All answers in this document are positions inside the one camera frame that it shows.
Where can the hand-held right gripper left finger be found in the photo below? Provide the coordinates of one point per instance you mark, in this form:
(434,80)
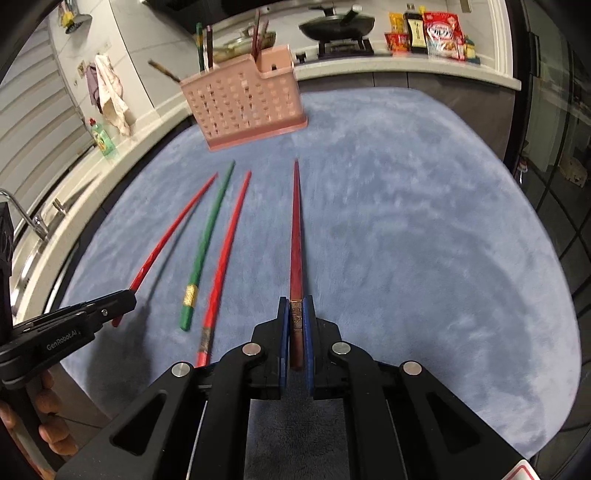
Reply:
(285,344)

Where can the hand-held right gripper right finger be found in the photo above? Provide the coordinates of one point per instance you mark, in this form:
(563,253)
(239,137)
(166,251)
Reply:
(310,344)

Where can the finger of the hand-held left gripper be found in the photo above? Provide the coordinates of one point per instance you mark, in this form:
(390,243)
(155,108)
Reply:
(106,302)

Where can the maroon chopstick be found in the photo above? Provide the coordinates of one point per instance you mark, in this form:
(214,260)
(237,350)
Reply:
(255,37)
(295,254)
(263,37)

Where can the red chopstick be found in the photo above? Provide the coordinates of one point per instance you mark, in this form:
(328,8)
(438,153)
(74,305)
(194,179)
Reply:
(175,230)
(226,258)

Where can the pink perforated utensil holder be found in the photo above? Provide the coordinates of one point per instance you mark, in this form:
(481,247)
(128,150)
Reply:
(244,106)

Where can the thin green chopstick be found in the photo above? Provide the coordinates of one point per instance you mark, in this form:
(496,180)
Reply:
(200,46)

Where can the dark purple chopstick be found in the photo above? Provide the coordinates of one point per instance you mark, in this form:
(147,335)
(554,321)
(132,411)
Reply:
(209,46)

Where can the person's left hand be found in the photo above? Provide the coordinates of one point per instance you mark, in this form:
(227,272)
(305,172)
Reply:
(55,434)

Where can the small metal tap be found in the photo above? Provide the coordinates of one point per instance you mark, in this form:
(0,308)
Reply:
(59,206)

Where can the metal faucet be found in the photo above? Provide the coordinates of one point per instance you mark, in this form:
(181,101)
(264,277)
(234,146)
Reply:
(32,219)

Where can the thick green chopstick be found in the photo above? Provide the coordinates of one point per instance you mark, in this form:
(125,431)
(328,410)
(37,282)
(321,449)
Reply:
(207,240)

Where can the blue fleece table cloth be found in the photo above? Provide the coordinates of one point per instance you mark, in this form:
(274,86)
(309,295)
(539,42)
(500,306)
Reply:
(392,230)

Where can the green dish soap bottle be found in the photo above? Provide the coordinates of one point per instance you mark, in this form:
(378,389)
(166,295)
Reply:
(102,141)

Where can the white window blinds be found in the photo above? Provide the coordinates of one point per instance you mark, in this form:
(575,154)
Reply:
(41,129)

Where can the white hanging towel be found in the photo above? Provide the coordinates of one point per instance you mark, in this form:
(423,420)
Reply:
(113,97)

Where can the purple hanging cloth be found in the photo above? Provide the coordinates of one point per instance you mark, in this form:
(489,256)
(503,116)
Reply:
(92,87)

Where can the white red-edged tag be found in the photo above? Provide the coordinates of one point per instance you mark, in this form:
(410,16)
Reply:
(521,470)

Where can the beige pan with lid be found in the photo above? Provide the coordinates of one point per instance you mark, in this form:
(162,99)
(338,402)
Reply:
(231,48)

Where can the black gas stove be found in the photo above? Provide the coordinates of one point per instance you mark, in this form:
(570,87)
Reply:
(344,48)

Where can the red instant noodle cup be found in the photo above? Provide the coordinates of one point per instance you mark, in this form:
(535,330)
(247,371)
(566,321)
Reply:
(397,44)

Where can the cardboard box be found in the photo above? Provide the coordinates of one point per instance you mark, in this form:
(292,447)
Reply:
(572,170)

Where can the black wok with lid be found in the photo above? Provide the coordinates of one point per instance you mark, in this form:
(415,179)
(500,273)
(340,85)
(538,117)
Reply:
(337,25)

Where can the dark soy sauce bottle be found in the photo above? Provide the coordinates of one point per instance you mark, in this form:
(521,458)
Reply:
(415,30)

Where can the yellow snack packet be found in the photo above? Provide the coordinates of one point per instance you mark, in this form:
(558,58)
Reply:
(398,23)

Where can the small dark condiment bottle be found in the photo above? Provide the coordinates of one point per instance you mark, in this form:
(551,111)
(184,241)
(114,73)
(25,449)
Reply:
(469,50)

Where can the black framed glass door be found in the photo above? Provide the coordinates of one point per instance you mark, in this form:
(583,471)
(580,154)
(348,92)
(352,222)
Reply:
(554,115)

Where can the red white cereal bag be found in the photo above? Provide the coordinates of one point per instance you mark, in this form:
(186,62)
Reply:
(443,37)

